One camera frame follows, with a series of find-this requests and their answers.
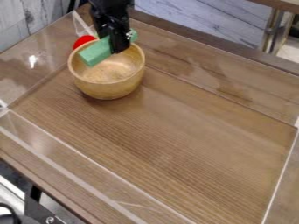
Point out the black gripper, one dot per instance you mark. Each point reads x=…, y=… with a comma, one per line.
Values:
x=114, y=25

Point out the green rectangular block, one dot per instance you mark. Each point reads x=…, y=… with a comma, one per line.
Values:
x=97, y=51

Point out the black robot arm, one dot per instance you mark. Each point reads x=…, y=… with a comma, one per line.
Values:
x=110, y=6

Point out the light wooden bowl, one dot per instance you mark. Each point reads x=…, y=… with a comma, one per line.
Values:
x=113, y=78

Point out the red ball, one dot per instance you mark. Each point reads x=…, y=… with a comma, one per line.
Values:
x=82, y=41

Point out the clear acrylic corner piece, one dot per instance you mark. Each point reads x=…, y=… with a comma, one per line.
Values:
x=82, y=27

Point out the wooden table leg background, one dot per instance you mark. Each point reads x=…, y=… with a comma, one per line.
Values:
x=277, y=30

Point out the clear acrylic front barrier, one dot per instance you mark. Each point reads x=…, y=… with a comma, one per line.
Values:
x=99, y=196

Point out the black table leg bracket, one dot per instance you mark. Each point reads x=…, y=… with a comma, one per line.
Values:
x=35, y=210

